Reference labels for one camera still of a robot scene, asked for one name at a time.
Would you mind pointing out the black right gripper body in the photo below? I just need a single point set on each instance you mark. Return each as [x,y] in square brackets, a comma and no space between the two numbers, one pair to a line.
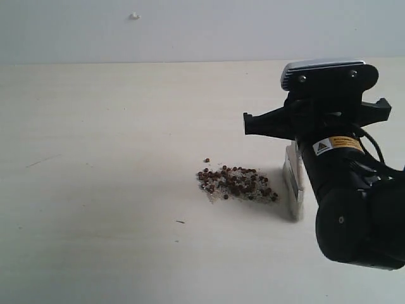
[308,112]

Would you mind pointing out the white-bristle paintbrush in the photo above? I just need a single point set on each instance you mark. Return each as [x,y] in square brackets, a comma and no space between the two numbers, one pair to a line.
[293,177]

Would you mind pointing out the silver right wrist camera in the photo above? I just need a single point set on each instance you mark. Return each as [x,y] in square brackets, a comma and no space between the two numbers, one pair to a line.
[327,75]

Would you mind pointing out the white wall hook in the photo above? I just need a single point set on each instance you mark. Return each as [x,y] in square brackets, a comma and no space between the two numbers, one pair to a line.
[134,16]

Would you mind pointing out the scattered brown pellets and rice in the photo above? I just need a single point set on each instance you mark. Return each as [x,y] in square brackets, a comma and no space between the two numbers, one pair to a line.
[228,182]

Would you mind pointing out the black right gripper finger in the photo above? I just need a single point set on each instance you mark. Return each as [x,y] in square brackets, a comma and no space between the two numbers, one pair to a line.
[371,113]
[276,124]

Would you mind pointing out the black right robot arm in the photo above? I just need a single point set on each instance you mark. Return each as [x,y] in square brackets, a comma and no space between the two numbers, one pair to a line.
[360,215]

